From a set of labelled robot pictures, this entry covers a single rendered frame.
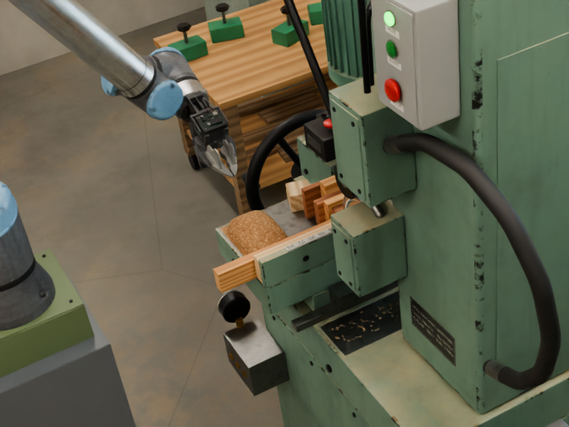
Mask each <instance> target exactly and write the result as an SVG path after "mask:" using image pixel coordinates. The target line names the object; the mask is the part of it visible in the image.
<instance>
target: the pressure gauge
mask: <svg viewBox="0 0 569 427"><path fill-rule="evenodd" d="M217 308H218V312H219V313H220V314H221V315H222V316H223V318H224V319H225V320H226V321H227V322H229V323H236V327H237V328H242V327H243V326H244V321H243V318H244V317H245V316H246V315H247V314H248V313H249V311H250V308H251V304H250V302H249V301H248V299H247V298H246V297H245V295H244V293H243V292H242V291H238V290H233V291H228V292H226V293H224V294H223V295H222V296H221V297H220V299H219V300H218V306H217Z"/></svg>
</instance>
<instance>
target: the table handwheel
mask: <svg viewBox="0 0 569 427"><path fill-rule="evenodd" d="M324 111H327V109H312V110H307V111H304V112H301V113H298V114H295V115H293V116H291V117H289V118H288V119H286V120H284V121H283V122H281V123H280V124H278V125H277V126H276V127H274V128H273V129H272V130H271V131H270V132H269V133H268V134H267V135H266V136H265V137H264V139H263V140H262V142H261V143H260V144H259V146H258V147H257V149H256V151H255V152H254V154H253V156H252V158H251V162H250V163H249V166H248V170H247V173H246V199H247V202H248V205H249V207H250V210H251V211H254V210H259V211H260V210H263V209H265V207H264V206H263V204H262V201H261V198H260V195H259V179H260V174H261V172H262V167H263V165H264V163H265V161H266V159H267V157H268V155H269V154H270V153H271V151H272V150H273V149H274V147H275V146H276V145H277V144H279V145H280V146H281V147H282V149H283V150H284V151H285V152H286V153H287V154H288V156H289V157H290V158H291V160H292V161H293V162H294V164H293V166H292V169H291V176H292V178H293V179H295V178H296V177H299V176H301V175H302V174H301V164H300V158H299V156H298V154H297V153H296V152H295V151H294V150H293V149H292V147H291V146H290V145H289V143H288V142H287V141H286V140H285V139H284V137H286V136H287V135H288V134H290V133H291V132H292V131H294V130H296V129H298V128H300V127H302V126H304V124H305V123H307V122H310V121H312V120H315V119H316V114H320V113H322V112H324Z"/></svg>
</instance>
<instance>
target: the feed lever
mask: <svg viewBox="0 0 569 427"><path fill-rule="evenodd" d="M284 4H285V7H286V8H287V11H288V13H289V16H290V19H291V21H292V24H293V26H294V28H295V31H296V34H297V36H298V39H299V41H300V44H301V47H302V49H303V52H304V53H305V56H306V58H307V62H308V64H309V67H310V69H311V72H312V75H313V77H314V80H315V81H316V84H317V86H318V90H319V92H320V94H321V97H322V99H323V103H324V105H325V108H326V109H327V112H328V114H329V117H330V120H331V122H332V119H331V112H330V104H329V89H328V87H327V84H326V82H325V79H324V78H323V74H322V71H321V69H320V67H319V65H318V61H317V59H316V57H315V54H314V51H313V50H312V46H311V43H310V42H309V39H308V37H307V34H306V31H305V29H304V26H303V24H302V22H301V18H300V15H299V14H298V11H297V9H296V6H295V3H294V1H293V0H284ZM334 176H335V179H336V182H337V185H338V187H339V189H340V190H341V192H342V193H343V195H344V196H345V197H347V198H349V199H354V198H357V196H356V195H355V194H354V193H353V192H352V191H351V190H349V189H348V188H347V187H346V186H345V185H344V184H343V183H341V182H340V181H339V179H338V172H337V164H336V165H335V168H334ZM371 210H372V211H373V214H374V215H375V217H376V218H379V219H380V218H383V217H384V216H385V211H384V210H383V208H382V206H381V205H380V204H378V205H376V206H374V207H371Z"/></svg>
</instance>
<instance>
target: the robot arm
mask: <svg viewBox="0 0 569 427"><path fill-rule="evenodd" d="M8 1H9V2H11V3H12V4H13V5H14V6H15V7H16V8H18V9H19V10H20V11H21V12H23V13H24V14H25V15H27V16H28V17H29V18H30V19H32V20H33V21H34V22H36V23H37V24H38V25H39V26H40V27H41V28H42V29H44V30H45V31H46V32H48V33H49V34H50V35H51V36H53V37H54V38H55V39H57V40H58V41H59V42H61V43H62V44H63V45H64V46H66V47H67V48H68V49H69V50H70V51H71V52H72V53H74V54H75V55H76V56H77V57H79V58H80V59H81V60H83V61H84V62H85V63H86V64H88V65H89V66H90V67H92V68H93V69H94V70H95V71H96V72H97V73H98V74H100V75H101V82H102V89H103V90H104V91H105V93H106V94H107V95H109V96H113V97H115V96H123V97H125V98H126V99H128V100H129V101H130V102H132V103H134V105H136V106H137V107H138V108H140V109H142V110H143V111H144V112H146V113H147V114H148V115H149V116H150V117H152V118H154V119H158V120H166V119H170V118H172V117H173V116H174V115H175V116H176V117H177V118H178V119H182V120H184V121H185V122H190V123H189V124H188V125H189V128H190V132H191V137H192V139H191V140H192V143H193V144H194V146H193V150H194V151H195V152H196V157H197V160H198V163H199V165H200V166H201V168H203V169H204V168H206V167H209V168H210V169H214V170H215V171H217V172H219V173H220V174H222V175H226V176H228V177H230V178H233V177H235V176H236V173H237V157H236V148H235V141H234V140H233V138H232V137H230V136H229V121H228V120H227V119H226V117H225V115H224V113H223V112H222V110H221V109H220V107H219V106H217V107H214V108H211V107H210V106H209V96H208V94H207V89H204V88H203V86H202V84H201V82H200V81H199V80H198V79H197V77H196V75H195V73H194V72H193V70H192V69H191V67H190V65H189V64H188V61H187V59H186V58H185V57H184V56H183V55H182V54H181V52H180V51H179V50H177V49H175V48H173V47H162V48H159V49H157V50H156V51H154V52H153V53H151V54H150V56H149V55H142V56H141V55H140V54H139V53H137V52H136V51H135V50H134V49H133V48H131V47H130V46H129V45H128V44H127V43H125V42H124V41H123V40H122V39H121V38H119V37H118V36H117V35H116V34H115V33H113V32H112V31H111V30H110V29H109V28H108V27H107V26H105V24H103V22H101V21H100V20H99V19H98V18H97V17H95V16H94V15H93V14H92V13H91V12H89V11H88V10H87V9H86V8H85V7H83V6H82V5H81V4H80V3H79V2H77V1H76V0H8ZM215 109H216V110H215ZM211 110H212V112H211ZM218 148H220V156H221V157H222V158H223V159H224V160H225V161H226V163H227V167H229V169H228V168H226V167H225V166H224V162H222V161H221V159H220V156H219V153H218V150H217V149H218ZM55 292H56V291H55V286H54V284H53V281H52V277H51V276H50V274H49V273H48V272H47V271H46V270H45V269H44V268H43V267H42V266H41V265H40V264H39V263H38V262H37V261H36V259H35V257H34V254H33V252H32V249H31V246H30V242H29V239H28V237H27V235H26V232H25V227H24V225H23V222H22V219H21V217H20V214H19V210H18V206H17V202H16V201H15V199H14V196H13V195H12V193H11V191H10V190H9V189H8V187H7V186H6V185H5V184H3V183H2V182H1V181H0V331H1V330H11V329H14V328H17V327H20V326H22V325H24V324H28V323H30V322H31V321H32V320H34V319H36V318H38V317H39V316H40V315H42V314H43V313H44V312H45V311H46V310H47V309H48V308H49V307H50V305H51V304H52V301H53V299H54V297H55Z"/></svg>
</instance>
